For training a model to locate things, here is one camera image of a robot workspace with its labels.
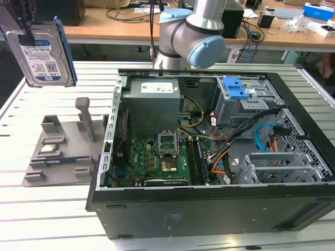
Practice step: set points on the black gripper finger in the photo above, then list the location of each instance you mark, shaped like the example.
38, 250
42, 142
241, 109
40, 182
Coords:
30, 39

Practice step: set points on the hard disk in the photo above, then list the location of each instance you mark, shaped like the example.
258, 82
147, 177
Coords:
42, 62

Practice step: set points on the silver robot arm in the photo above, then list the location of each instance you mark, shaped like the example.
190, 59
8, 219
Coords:
183, 28

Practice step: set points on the person's forearm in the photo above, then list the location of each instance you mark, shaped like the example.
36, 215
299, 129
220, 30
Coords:
327, 65

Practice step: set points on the metal disk bay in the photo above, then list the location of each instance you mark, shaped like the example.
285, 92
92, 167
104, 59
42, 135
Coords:
274, 157

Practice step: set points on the black computer tower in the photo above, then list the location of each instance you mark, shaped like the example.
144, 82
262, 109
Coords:
65, 13

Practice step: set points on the long wooden desk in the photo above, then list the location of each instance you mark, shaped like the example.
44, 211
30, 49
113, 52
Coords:
104, 30

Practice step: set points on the silver CPU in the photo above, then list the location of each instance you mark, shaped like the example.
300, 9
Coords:
48, 148

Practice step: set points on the grey parts rack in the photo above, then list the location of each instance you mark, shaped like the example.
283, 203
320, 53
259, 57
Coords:
70, 146

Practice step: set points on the RAM stick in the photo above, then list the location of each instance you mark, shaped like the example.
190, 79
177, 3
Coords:
65, 160

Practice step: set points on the grey power supply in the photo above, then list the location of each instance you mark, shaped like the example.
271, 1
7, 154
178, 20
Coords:
151, 112

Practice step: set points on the green motherboard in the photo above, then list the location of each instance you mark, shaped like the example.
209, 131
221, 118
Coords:
144, 157

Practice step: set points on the CPU socket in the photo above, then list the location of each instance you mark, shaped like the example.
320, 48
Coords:
168, 166

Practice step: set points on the black graphics card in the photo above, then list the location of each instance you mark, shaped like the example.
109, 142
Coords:
165, 182

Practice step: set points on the tall black box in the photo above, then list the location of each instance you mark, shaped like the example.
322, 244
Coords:
233, 22

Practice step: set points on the blue plastic drive latch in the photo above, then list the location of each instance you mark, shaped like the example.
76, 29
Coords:
235, 90

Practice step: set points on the grey metal drive cage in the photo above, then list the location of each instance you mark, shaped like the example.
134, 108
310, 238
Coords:
235, 109

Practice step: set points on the black bag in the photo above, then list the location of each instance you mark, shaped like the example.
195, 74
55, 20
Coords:
254, 3

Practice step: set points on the small black box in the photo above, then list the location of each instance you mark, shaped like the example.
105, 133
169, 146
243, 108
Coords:
265, 21

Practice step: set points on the black PC case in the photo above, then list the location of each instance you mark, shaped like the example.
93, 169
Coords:
209, 214

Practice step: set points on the flat grey box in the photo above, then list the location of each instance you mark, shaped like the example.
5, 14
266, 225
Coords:
288, 13

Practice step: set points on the clear plastic bag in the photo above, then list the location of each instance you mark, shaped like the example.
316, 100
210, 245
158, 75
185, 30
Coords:
298, 24

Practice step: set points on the blue cardboard box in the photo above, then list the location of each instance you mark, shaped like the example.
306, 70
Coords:
318, 11

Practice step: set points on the white flat box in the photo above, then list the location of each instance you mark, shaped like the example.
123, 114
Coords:
325, 30

